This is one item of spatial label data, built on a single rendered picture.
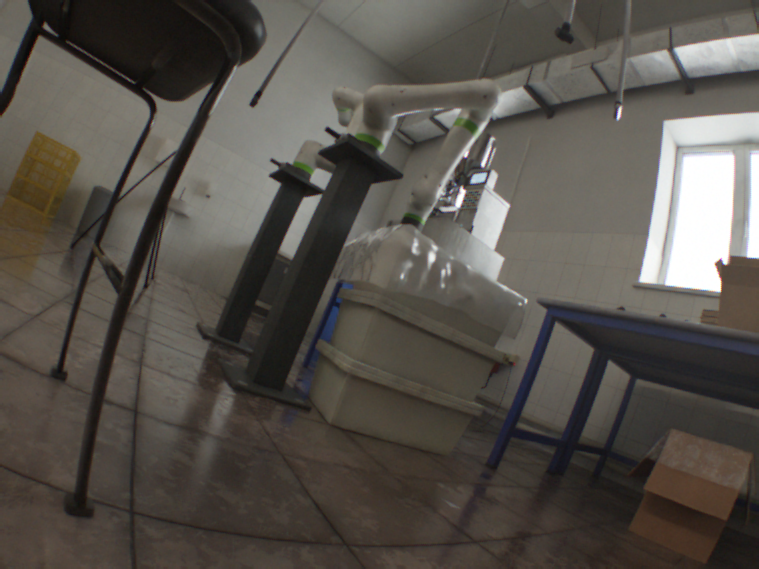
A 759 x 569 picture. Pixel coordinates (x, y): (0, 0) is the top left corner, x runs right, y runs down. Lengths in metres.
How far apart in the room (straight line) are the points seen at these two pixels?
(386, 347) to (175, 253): 4.41
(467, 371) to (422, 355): 0.21
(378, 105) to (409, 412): 1.08
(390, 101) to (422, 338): 0.83
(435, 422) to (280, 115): 5.11
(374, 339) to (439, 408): 0.37
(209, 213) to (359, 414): 4.47
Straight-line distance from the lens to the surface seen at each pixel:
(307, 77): 6.32
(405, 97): 1.48
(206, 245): 5.51
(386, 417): 1.41
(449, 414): 1.53
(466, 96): 1.54
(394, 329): 1.33
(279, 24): 6.56
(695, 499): 1.52
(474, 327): 1.51
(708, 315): 2.11
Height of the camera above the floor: 0.33
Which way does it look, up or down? 7 degrees up
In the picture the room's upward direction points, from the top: 23 degrees clockwise
